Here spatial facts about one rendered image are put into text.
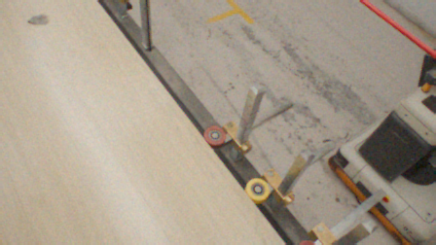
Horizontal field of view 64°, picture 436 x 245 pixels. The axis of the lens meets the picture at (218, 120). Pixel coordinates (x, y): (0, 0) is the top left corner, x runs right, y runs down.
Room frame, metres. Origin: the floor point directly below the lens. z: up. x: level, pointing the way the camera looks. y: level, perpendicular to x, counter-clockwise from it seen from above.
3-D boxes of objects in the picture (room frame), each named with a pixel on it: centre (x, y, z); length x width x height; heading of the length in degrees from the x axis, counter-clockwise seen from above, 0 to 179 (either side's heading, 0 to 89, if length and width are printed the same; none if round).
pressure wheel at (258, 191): (0.51, -0.17, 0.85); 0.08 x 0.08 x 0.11
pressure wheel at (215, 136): (0.69, 0.00, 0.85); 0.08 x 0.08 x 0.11
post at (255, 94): (0.74, -0.10, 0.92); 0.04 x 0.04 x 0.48; 45
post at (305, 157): (0.56, -0.28, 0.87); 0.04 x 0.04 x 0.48; 45
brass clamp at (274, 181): (0.58, -0.26, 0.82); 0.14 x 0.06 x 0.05; 45
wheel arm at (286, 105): (0.83, -0.14, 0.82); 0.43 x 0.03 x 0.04; 135
